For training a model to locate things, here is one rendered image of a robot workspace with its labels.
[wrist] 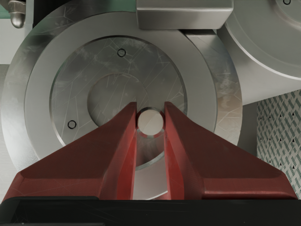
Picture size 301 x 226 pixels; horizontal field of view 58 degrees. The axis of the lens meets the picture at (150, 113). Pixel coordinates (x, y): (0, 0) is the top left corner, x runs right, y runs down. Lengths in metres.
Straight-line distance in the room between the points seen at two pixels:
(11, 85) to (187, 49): 0.11
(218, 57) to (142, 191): 0.09
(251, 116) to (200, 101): 0.37
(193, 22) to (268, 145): 0.27
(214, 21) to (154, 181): 0.10
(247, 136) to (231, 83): 0.36
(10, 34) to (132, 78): 3.21
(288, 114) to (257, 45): 0.17
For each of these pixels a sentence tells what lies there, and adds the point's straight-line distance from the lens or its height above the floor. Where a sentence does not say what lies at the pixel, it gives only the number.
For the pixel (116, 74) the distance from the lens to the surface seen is 0.15.
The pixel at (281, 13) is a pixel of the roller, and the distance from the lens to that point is 0.20.
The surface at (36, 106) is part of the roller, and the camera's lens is 0.17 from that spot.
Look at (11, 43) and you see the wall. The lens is 3.32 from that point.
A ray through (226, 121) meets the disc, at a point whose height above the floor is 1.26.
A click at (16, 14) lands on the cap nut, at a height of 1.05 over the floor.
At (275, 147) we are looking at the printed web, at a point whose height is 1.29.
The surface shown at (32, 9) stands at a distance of 0.20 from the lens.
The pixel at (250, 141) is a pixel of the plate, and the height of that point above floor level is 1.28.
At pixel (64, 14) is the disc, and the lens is 0.19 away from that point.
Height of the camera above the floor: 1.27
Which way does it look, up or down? 4 degrees down
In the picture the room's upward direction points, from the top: 180 degrees clockwise
